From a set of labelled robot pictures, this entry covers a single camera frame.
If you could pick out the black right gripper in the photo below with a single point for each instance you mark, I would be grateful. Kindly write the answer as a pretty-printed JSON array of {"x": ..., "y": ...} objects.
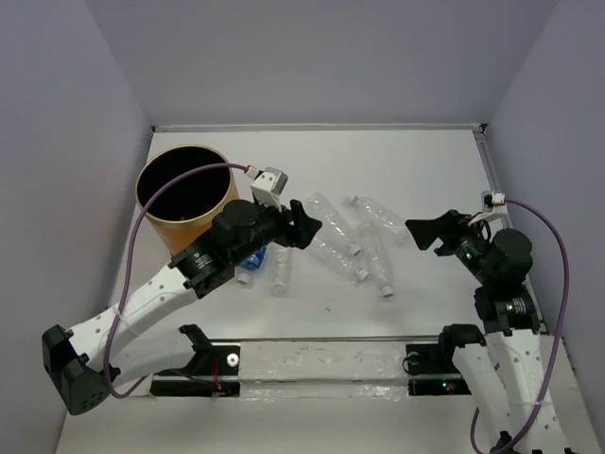
[{"x": 446, "y": 227}]

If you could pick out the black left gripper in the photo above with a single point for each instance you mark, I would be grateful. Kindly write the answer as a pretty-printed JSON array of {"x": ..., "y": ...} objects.
[{"x": 303, "y": 227}]

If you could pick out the clear plastic bottle long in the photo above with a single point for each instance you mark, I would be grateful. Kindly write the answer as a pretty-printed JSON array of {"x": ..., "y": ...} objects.
[{"x": 335, "y": 244}]

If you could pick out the blue label plastic bottle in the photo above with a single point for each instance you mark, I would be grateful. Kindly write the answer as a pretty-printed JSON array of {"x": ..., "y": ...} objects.
[{"x": 250, "y": 266}]

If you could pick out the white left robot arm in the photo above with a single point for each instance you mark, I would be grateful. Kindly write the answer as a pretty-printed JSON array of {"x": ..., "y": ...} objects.
[{"x": 89, "y": 361}]

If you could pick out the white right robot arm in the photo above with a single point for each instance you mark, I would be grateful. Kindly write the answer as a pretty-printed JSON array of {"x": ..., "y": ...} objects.
[{"x": 501, "y": 361}]

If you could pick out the orange cylindrical bin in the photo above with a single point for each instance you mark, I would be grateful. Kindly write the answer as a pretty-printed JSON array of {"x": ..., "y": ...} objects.
[{"x": 186, "y": 209}]

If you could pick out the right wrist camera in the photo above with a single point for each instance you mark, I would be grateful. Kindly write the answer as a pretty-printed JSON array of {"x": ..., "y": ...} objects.
[{"x": 494, "y": 206}]

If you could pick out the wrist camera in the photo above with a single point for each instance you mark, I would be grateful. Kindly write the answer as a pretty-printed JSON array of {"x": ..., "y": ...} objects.
[
  {"x": 267, "y": 186},
  {"x": 494, "y": 206}
]

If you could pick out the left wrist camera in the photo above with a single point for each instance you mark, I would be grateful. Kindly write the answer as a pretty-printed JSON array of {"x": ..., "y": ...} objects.
[{"x": 267, "y": 186}]

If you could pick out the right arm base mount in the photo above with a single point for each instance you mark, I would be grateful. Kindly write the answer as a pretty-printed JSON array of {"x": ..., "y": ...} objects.
[{"x": 430, "y": 368}]

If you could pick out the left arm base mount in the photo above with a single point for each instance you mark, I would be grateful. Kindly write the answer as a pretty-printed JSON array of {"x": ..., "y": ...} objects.
[{"x": 211, "y": 371}]

